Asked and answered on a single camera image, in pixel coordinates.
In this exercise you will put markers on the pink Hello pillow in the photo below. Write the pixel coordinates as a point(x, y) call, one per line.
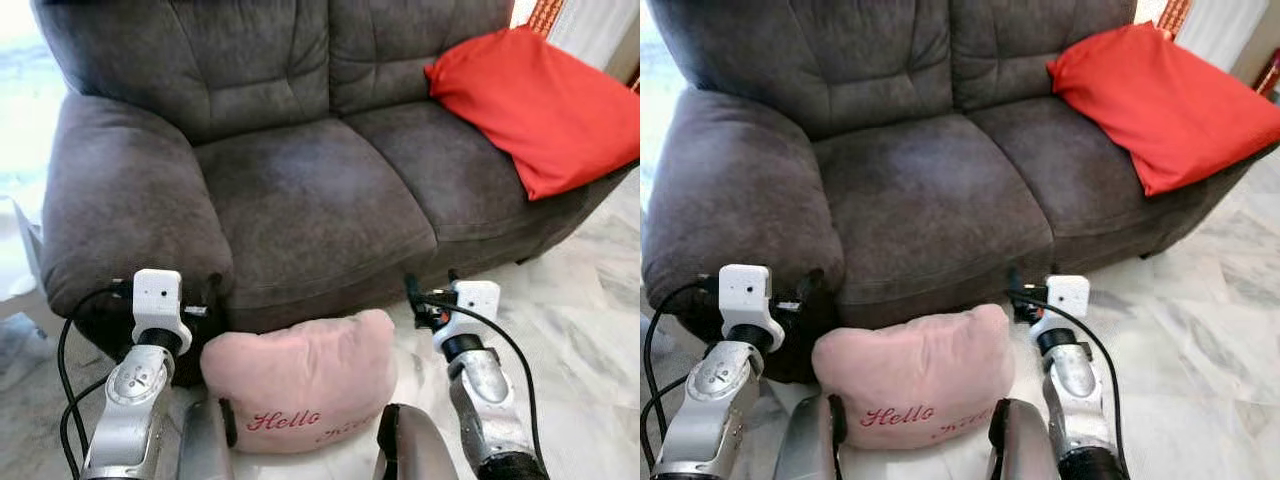
point(300, 375)
point(915, 370)

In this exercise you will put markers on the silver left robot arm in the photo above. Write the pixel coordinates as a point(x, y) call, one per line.
point(130, 410)
point(710, 410)

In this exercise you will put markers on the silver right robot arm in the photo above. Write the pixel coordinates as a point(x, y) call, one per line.
point(485, 400)
point(1075, 395)

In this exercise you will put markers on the grey-brown fabric sofa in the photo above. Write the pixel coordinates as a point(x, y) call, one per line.
point(300, 190)
point(920, 190)

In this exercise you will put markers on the red pillow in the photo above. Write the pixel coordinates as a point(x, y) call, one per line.
point(1160, 105)
point(540, 110)

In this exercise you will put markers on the silver left robot leg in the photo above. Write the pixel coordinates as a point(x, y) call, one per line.
point(205, 445)
point(805, 440)

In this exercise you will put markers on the dark grey right robot leg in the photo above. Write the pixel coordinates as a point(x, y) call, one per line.
point(1025, 445)
point(415, 450)

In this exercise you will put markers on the orange patterned cloth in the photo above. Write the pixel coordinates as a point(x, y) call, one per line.
point(543, 15)
point(1172, 14)

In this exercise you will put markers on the white curtain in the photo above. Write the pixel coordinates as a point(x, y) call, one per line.
point(1220, 28)
point(595, 30)

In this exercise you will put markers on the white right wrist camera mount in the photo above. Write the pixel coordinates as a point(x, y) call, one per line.
point(1066, 295)
point(475, 300)

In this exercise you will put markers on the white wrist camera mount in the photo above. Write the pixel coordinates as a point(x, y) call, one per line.
point(158, 298)
point(745, 295)
point(475, 300)
point(1066, 295)

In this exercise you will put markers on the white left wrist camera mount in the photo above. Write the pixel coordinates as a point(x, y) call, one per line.
point(745, 295)
point(158, 298)

